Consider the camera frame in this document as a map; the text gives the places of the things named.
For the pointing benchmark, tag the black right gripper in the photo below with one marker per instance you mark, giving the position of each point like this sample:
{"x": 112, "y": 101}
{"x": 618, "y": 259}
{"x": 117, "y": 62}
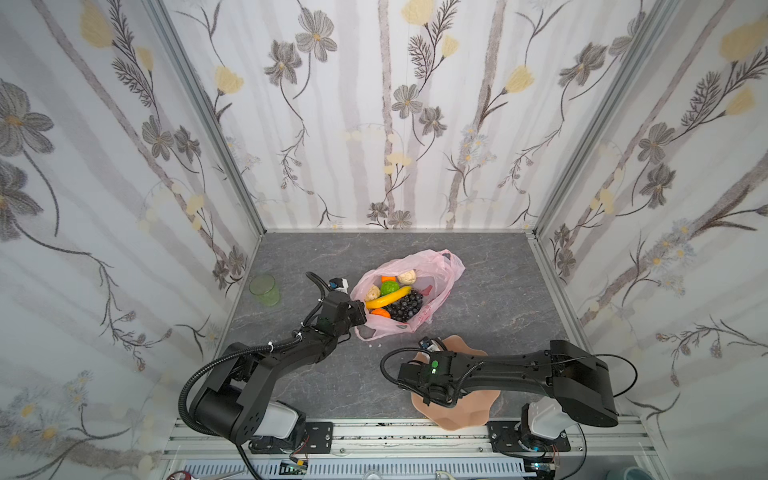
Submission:
{"x": 411, "y": 372}

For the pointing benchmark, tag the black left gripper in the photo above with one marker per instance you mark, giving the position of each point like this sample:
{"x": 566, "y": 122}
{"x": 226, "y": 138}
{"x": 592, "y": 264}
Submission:
{"x": 353, "y": 311}

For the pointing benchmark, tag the peach scalloped plate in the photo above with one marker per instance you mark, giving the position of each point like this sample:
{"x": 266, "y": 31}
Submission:
{"x": 472, "y": 410}

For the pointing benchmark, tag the green fake lime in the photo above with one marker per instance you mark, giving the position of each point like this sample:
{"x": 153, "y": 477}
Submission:
{"x": 389, "y": 287}

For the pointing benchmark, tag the pink plastic bag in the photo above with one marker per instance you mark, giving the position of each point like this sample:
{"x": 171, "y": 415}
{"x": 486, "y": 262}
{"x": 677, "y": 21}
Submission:
{"x": 437, "y": 271}

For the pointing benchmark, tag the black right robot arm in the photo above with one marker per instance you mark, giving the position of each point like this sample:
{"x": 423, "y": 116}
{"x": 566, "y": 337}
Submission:
{"x": 574, "y": 385}

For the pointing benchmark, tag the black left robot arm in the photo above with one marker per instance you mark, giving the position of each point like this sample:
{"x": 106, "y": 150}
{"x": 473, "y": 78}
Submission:
{"x": 231, "y": 396}

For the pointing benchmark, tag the yellow fake banana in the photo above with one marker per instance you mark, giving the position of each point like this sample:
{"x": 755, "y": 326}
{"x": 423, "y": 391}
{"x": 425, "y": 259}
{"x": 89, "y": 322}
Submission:
{"x": 386, "y": 300}

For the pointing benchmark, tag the orange fake tangerine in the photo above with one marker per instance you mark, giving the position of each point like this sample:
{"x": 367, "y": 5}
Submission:
{"x": 381, "y": 312}

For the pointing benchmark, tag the dark fake grape bunch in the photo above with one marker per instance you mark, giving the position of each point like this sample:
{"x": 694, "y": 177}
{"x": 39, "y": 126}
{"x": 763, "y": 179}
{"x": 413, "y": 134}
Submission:
{"x": 406, "y": 308}

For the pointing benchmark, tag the green translucent cup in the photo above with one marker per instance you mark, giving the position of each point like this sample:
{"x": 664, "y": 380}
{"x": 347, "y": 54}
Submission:
{"x": 265, "y": 290}

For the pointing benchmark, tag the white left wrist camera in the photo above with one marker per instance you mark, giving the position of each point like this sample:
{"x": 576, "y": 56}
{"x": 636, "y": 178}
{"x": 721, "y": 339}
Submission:
{"x": 339, "y": 284}

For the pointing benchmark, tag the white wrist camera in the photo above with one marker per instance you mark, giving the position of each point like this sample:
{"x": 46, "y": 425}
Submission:
{"x": 432, "y": 344}
{"x": 339, "y": 284}

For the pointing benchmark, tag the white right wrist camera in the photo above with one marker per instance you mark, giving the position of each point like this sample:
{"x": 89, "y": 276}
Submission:
{"x": 432, "y": 344}

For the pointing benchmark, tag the white slotted cable duct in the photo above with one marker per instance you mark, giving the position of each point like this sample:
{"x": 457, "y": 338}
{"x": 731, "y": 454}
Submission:
{"x": 382, "y": 468}

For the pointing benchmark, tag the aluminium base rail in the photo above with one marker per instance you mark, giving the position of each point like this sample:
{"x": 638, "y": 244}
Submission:
{"x": 405, "y": 438}

